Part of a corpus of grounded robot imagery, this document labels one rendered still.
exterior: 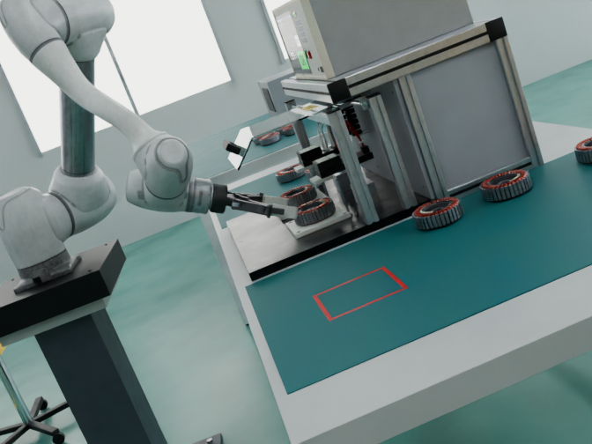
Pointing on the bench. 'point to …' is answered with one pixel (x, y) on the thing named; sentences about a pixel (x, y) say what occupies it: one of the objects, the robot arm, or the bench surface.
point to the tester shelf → (397, 63)
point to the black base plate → (267, 238)
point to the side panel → (470, 119)
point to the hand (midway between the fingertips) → (288, 208)
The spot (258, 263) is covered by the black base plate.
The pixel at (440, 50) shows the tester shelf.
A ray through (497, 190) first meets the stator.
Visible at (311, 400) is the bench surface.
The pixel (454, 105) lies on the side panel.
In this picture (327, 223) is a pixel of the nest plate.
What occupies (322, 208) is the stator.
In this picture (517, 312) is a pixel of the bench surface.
